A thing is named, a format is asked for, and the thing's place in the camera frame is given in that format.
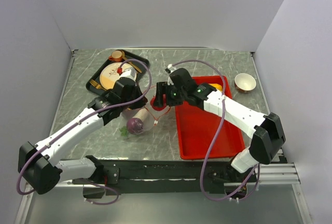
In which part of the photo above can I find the purple cable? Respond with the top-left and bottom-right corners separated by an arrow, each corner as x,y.
167,59 -> 260,201
17,58 -> 153,195

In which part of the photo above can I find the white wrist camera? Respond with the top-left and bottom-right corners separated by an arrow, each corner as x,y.
119,67 -> 137,81
165,64 -> 176,85

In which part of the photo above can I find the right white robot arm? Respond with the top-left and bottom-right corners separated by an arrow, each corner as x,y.
153,67 -> 286,181

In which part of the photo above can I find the red plastic bin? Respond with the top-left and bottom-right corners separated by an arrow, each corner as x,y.
175,75 -> 246,160

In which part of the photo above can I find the orange cup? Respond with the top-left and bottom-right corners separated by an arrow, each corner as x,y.
108,50 -> 123,62

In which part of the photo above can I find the cream and orange plate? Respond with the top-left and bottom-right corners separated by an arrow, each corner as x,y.
99,62 -> 132,89

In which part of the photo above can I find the yellow lemon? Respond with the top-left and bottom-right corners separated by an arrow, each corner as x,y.
211,83 -> 223,91

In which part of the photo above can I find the purple onion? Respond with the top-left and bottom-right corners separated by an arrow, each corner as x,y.
126,118 -> 144,134

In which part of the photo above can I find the white radish with leaves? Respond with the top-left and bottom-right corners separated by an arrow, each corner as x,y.
120,108 -> 148,137

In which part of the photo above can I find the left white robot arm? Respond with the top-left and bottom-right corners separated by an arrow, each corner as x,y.
18,77 -> 147,194

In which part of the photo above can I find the clear zip bag orange zipper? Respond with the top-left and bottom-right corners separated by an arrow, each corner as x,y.
122,86 -> 171,135

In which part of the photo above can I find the gold fork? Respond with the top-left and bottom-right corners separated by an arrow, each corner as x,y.
89,79 -> 107,91

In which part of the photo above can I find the gold spoon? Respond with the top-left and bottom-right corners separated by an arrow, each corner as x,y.
123,57 -> 142,73

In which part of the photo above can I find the red apple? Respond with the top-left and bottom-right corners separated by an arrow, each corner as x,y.
150,96 -> 166,111

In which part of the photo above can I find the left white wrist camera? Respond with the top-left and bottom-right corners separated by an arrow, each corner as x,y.
119,67 -> 137,81

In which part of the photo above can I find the white bowl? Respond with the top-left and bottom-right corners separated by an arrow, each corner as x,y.
234,73 -> 257,93

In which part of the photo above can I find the dark green tray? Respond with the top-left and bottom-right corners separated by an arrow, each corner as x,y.
86,49 -> 149,95

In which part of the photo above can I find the aluminium frame rail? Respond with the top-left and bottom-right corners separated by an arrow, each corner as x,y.
25,145 -> 301,187

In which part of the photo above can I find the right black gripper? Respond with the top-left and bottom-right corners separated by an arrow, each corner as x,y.
153,81 -> 187,108

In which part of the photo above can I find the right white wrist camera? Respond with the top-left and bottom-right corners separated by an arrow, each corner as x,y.
165,64 -> 176,85

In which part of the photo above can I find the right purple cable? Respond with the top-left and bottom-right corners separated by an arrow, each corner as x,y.
167,59 -> 260,201

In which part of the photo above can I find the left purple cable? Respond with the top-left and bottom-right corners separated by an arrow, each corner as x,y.
17,58 -> 153,195

